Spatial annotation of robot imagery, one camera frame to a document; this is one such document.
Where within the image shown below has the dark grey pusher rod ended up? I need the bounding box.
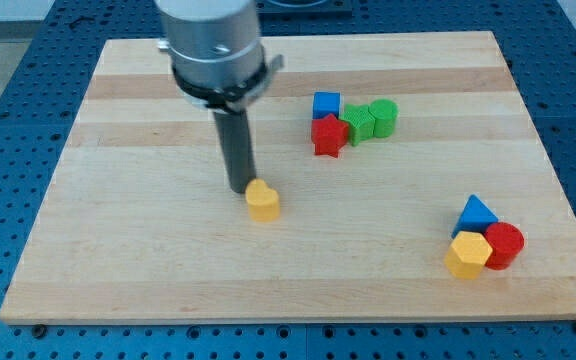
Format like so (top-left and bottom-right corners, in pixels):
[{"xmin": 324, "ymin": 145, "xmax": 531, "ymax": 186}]
[{"xmin": 213, "ymin": 111, "xmax": 256, "ymax": 194}]

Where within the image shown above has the green star block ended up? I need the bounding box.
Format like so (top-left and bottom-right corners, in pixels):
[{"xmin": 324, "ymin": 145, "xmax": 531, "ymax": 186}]
[{"xmin": 340, "ymin": 104, "xmax": 376, "ymax": 146}]

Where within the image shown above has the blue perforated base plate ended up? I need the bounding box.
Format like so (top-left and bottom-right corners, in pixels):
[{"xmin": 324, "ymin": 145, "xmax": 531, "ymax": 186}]
[{"xmin": 0, "ymin": 0, "xmax": 576, "ymax": 359}]

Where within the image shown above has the blue triangle block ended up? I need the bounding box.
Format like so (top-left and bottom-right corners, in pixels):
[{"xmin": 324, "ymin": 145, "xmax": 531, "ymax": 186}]
[{"xmin": 451, "ymin": 194, "xmax": 499, "ymax": 238}]

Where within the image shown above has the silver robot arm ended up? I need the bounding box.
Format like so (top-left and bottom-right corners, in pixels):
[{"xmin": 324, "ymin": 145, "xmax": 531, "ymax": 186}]
[{"xmin": 155, "ymin": 0, "xmax": 284, "ymax": 194}]

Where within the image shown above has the yellow hexagon block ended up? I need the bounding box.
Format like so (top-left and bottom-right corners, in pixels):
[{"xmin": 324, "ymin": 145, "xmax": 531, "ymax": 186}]
[{"xmin": 444, "ymin": 231, "xmax": 493, "ymax": 280}]

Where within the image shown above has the red star block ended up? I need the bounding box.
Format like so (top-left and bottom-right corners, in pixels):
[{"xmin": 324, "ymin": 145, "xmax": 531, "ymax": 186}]
[{"xmin": 311, "ymin": 114, "xmax": 349, "ymax": 158}]

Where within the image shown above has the red cylinder block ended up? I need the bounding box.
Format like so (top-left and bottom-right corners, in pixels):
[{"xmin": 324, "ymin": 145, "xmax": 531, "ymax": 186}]
[{"xmin": 484, "ymin": 222, "xmax": 525, "ymax": 270}]

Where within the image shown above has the wooden board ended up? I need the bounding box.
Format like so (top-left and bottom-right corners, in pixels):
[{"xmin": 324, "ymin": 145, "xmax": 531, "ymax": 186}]
[{"xmin": 0, "ymin": 31, "xmax": 576, "ymax": 325}]

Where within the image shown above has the yellow heart block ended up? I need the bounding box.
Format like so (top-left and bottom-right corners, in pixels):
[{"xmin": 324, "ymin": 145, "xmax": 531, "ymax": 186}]
[{"xmin": 245, "ymin": 179, "xmax": 280, "ymax": 222}]

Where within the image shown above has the green cylinder block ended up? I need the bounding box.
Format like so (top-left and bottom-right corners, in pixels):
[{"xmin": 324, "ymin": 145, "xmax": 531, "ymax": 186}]
[{"xmin": 369, "ymin": 99, "xmax": 399, "ymax": 138}]

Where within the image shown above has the blue cube block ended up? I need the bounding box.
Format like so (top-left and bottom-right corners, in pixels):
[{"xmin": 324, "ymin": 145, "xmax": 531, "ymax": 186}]
[{"xmin": 312, "ymin": 91, "xmax": 341, "ymax": 119}]

